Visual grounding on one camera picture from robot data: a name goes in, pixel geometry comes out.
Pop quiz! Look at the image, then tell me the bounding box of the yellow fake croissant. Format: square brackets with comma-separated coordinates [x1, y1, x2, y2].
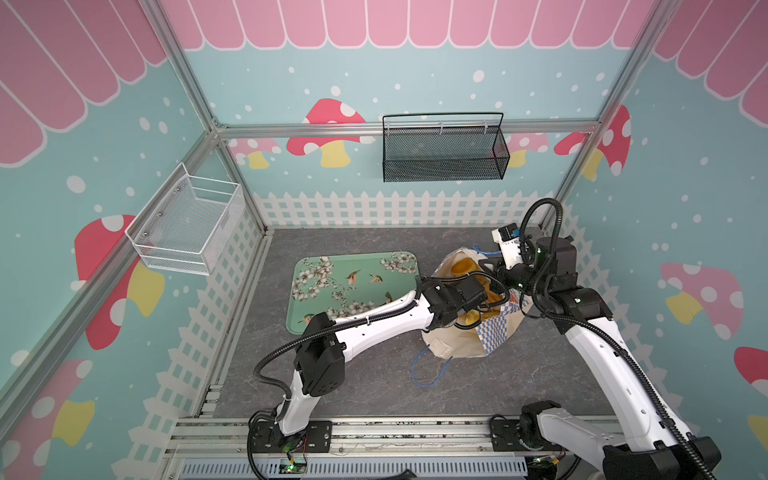
[450, 257, 481, 278]

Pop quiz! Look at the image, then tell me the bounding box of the checkered paper croissant bag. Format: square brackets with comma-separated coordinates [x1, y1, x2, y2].
[411, 247, 531, 388]

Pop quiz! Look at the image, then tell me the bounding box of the yellow fake bread roll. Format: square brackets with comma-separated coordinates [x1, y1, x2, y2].
[463, 279, 509, 328]

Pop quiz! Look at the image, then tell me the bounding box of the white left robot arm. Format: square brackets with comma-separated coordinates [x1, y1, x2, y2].
[253, 275, 489, 438]

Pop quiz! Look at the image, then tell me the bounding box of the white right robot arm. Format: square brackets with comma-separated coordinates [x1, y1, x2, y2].
[494, 198, 722, 479]

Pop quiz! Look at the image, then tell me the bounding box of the green floral serving tray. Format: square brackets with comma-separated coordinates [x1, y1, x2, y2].
[286, 251, 419, 335]

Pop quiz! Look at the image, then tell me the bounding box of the black mesh wall basket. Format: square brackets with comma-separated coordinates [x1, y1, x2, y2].
[381, 112, 511, 183]

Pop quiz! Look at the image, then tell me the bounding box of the white wire wall basket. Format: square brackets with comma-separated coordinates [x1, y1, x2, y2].
[125, 164, 246, 276]

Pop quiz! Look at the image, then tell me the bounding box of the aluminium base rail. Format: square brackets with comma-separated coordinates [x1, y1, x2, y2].
[110, 416, 721, 480]

